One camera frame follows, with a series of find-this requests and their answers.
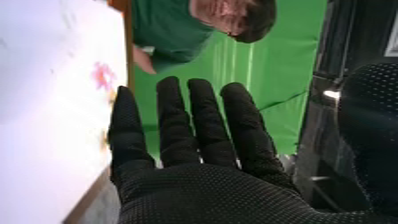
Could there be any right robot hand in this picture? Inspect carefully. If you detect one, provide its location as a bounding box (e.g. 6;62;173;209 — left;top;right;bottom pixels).
104;62;398;224

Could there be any white sheet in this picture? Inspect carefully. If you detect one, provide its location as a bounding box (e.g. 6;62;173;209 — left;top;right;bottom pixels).
0;0;129;224

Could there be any person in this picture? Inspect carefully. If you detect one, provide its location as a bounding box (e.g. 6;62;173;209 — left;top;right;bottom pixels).
129;0;278;75

